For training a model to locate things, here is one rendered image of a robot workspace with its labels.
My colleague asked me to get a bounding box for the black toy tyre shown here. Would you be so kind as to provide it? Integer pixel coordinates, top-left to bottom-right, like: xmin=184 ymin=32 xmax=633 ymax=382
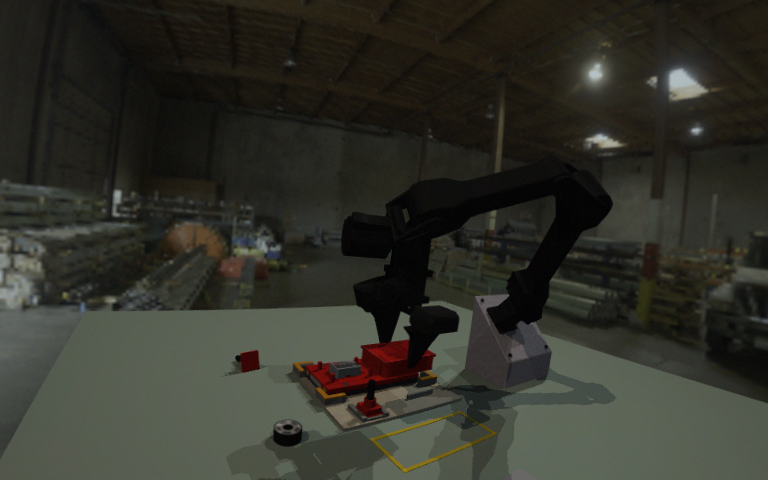
xmin=273 ymin=419 xmax=302 ymax=447

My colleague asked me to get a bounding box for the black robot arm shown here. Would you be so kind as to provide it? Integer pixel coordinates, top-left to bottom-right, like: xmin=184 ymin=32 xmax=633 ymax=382
xmin=341 ymin=156 xmax=613 ymax=333

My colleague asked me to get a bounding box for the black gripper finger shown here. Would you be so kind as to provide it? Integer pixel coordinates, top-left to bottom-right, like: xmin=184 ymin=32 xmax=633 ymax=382
xmin=404 ymin=326 xmax=439 ymax=368
xmin=370 ymin=307 xmax=401 ymax=343

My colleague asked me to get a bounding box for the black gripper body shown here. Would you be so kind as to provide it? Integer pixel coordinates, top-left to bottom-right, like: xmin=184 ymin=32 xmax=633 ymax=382
xmin=383 ymin=259 xmax=460 ymax=335

